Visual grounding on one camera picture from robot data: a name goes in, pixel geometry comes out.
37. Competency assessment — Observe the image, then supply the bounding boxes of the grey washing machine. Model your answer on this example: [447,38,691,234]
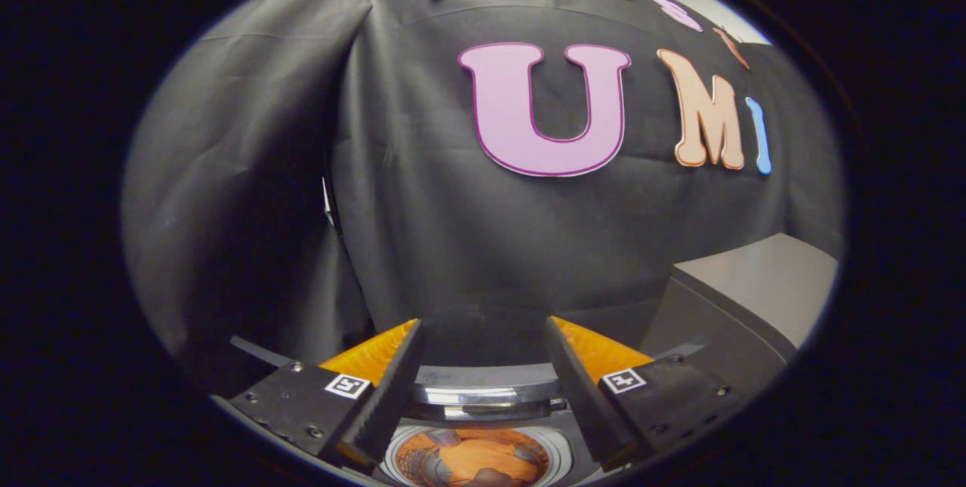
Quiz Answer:
[368,410,606,487]

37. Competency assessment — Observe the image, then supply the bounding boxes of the black backdrop cloth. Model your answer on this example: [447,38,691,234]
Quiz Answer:
[121,0,844,397]

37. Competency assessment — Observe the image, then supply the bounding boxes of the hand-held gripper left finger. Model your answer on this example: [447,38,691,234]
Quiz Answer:
[226,318,426,474]

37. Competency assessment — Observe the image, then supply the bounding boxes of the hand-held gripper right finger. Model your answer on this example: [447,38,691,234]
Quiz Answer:
[545,315,745,471]

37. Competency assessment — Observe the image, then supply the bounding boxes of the orange garment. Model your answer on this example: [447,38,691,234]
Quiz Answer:
[396,429,552,487]

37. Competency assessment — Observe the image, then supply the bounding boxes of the beige cabinet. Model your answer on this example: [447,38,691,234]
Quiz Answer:
[638,232,841,399]

